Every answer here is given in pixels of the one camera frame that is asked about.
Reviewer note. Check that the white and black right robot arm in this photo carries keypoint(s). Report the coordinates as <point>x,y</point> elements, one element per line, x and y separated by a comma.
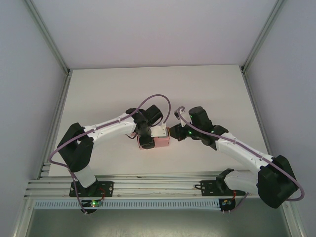
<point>237,150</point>

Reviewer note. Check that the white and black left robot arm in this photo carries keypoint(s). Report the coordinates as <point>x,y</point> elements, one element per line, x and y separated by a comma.
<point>111,128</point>

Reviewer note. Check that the small green circuit board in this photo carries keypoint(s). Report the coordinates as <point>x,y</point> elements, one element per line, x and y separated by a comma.
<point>226,203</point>

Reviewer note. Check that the circuit board with green light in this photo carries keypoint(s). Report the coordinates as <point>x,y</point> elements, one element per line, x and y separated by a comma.
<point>93,203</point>

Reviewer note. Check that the grey metal sheet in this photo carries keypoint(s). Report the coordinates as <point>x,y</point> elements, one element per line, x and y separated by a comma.
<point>158,224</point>

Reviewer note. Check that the aluminium mounting rail beam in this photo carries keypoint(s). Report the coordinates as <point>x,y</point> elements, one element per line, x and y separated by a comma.
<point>158,187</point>

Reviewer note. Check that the aluminium table side rail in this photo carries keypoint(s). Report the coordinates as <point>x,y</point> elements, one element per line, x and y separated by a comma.
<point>61,103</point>
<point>254,103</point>

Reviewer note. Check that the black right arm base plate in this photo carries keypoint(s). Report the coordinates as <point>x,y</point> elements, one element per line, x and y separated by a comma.
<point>208,188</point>

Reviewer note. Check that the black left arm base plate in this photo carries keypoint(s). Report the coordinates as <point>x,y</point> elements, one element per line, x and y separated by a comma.
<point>108,188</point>

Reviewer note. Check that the aluminium frame post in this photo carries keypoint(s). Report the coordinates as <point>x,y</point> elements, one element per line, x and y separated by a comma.
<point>49,39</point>
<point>264,37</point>

